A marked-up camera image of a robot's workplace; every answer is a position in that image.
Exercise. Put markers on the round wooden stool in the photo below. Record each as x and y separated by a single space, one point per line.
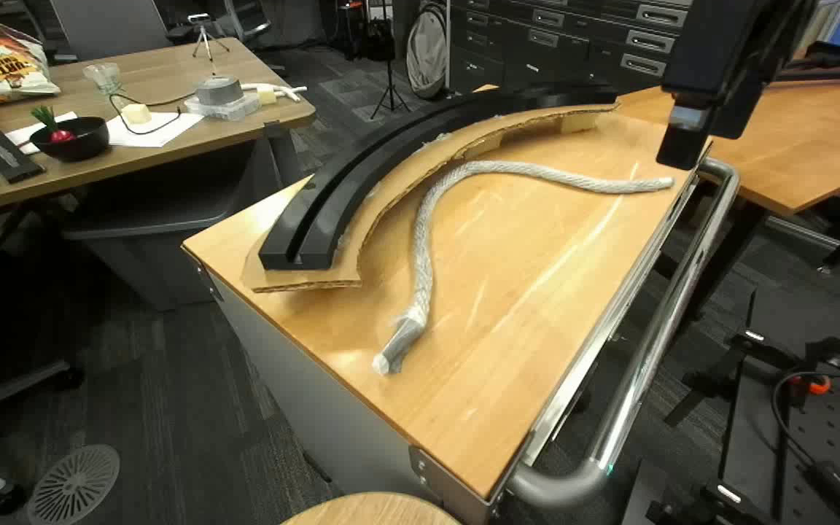
375 508

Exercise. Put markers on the white paper sheet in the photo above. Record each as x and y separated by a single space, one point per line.
151 129

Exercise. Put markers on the chrome cart handle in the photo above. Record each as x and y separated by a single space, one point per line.
595 467

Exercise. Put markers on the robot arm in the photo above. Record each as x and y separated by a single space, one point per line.
722 62

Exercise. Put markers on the black bowl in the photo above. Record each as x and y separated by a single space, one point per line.
73 139

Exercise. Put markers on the snack chip bag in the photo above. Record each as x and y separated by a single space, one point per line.
23 66

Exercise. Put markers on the small camera tripod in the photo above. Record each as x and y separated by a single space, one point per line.
204 43

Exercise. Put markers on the wooden office desk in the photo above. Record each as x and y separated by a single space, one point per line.
160 79

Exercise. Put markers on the grey drawer cabinet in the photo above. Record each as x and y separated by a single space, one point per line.
522 43

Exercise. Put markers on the black curved foam track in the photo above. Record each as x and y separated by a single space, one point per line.
310 228

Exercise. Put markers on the grey tape roll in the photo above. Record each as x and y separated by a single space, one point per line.
220 92

